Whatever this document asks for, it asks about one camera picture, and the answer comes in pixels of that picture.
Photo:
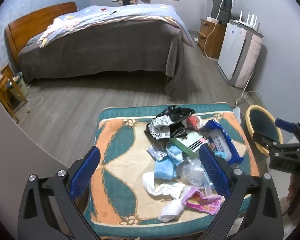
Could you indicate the person's right forearm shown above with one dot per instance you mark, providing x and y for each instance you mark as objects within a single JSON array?
[{"x": 296, "y": 192}]

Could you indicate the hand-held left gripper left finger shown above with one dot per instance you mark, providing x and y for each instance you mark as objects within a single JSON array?
[{"x": 86, "y": 170}]

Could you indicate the white tissue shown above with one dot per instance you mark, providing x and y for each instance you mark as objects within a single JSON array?
[
  {"x": 171, "y": 210},
  {"x": 162, "y": 188}
]

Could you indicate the clear plastic bag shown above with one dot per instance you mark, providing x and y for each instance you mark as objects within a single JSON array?
[{"x": 192, "y": 172}]

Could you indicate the white router with antennas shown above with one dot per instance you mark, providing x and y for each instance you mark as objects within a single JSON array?
[{"x": 245, "y": 24}]

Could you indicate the black monitor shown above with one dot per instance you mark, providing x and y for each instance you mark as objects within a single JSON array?
[{"x": 218, "y": 5}]

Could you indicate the small white box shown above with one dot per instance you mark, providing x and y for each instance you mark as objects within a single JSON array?
[{"x": 212, "y": 19}]

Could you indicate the wooden cabinet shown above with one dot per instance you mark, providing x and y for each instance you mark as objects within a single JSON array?
[{"x": 212, "y": 45}]

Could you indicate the small green basket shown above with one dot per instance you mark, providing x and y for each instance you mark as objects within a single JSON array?
[{"x": 17, "y": 87}]

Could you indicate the wooden bed headboard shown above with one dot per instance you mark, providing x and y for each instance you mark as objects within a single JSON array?
[{"x": 40, "y": 17}]

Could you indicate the black plastic bag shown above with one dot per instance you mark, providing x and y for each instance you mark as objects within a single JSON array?
[{"x": 176, "y": 112}]

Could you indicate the white air purifier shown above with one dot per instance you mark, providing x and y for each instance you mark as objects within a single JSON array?
[{"x": 235, "y": 52}]

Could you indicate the teal bin with yellow rim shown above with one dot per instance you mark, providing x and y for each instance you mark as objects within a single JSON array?
[{"x": 260, "y": 120}]

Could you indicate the blue face mask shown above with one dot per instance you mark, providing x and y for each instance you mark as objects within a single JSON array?
[
  {"x": 175, "y": 153},
  {"x": 163, "y": 170}
]

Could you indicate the printed paper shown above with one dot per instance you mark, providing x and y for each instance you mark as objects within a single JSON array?
[{"x": 160, "y": 123}]

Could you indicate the blue wet wipes pack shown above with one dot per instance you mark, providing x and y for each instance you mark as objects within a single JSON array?
[{"x": 222, "y": 142}]

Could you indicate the blue printed quilt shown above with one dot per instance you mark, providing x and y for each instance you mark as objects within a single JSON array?
[{"x": 120, "y": 13}]

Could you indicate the white power strip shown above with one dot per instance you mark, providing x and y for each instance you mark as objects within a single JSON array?
[{"x": 237, "y": 115}]

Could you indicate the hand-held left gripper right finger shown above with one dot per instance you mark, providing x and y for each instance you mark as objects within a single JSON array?
[{"x": 213, "y": 170}]

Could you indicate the teal and orange patterned cushion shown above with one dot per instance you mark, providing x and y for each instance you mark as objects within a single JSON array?
[{"x": 120, "y": 160}]

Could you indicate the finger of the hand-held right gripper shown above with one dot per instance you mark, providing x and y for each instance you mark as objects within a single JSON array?
[
  {"x": 284, "y": 125},
  {"x": 263, "y": 140}
]

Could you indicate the green and white box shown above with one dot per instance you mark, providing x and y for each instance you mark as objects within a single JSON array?
[{"x": 187, "y": 142}]

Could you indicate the pink wrapper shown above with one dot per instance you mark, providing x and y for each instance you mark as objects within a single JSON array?
[{"x": 202, "y": 202}]

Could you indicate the wooden nightstand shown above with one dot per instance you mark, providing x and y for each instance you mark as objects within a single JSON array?
[{"x": 2, "y": 90}]

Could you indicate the bed with blue duvet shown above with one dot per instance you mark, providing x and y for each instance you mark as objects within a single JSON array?
[{"x": 110, "y": 47}]

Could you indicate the small white printed packet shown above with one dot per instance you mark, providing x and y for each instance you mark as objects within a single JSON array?
[{"x": 156, "y": 152}]

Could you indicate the red wrapper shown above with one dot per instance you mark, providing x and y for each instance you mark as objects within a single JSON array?
[{"x": 192, "y": 122}]

